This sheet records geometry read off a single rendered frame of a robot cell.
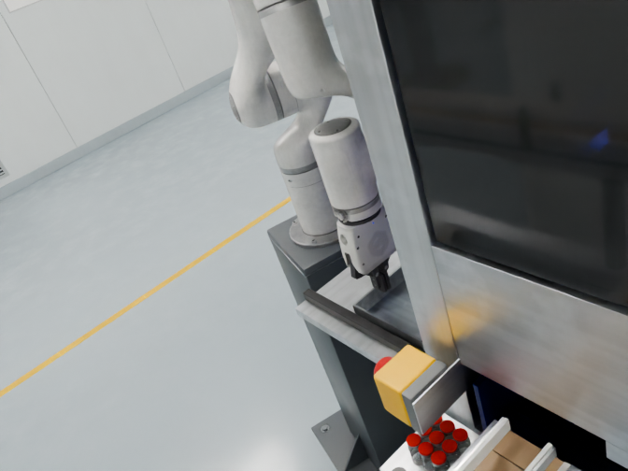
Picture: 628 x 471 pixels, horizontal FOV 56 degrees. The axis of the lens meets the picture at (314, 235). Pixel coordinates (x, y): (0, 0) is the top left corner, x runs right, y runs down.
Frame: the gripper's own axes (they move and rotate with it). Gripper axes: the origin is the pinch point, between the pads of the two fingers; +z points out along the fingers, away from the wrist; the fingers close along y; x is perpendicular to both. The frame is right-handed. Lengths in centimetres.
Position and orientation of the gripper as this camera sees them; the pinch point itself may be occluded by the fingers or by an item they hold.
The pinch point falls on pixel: (379, 279)
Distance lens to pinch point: 109.3
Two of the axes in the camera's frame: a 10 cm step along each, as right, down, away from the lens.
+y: 7.4, -5.4, 4.1
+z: 3.0, 8.0, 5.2
